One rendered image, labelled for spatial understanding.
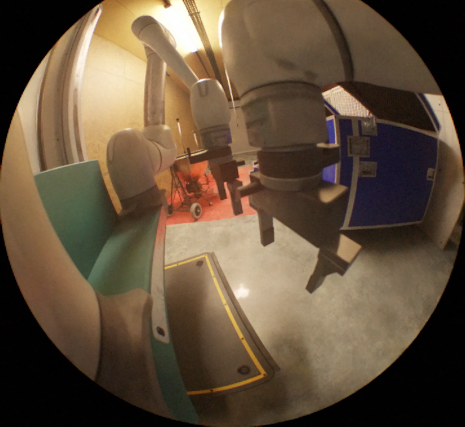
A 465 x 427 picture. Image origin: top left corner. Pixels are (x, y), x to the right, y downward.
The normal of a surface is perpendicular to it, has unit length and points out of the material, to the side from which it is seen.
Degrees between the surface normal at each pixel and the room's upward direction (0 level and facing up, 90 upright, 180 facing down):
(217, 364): 0
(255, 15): 87
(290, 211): 90
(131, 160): 87
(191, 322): 0
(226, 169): 90
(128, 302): 15
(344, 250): 0
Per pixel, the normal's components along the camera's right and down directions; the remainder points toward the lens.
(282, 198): -0.91, 0.30
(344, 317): -0.18, -0.91
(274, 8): -0.61, 0.31
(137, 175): 0.81, 0.11
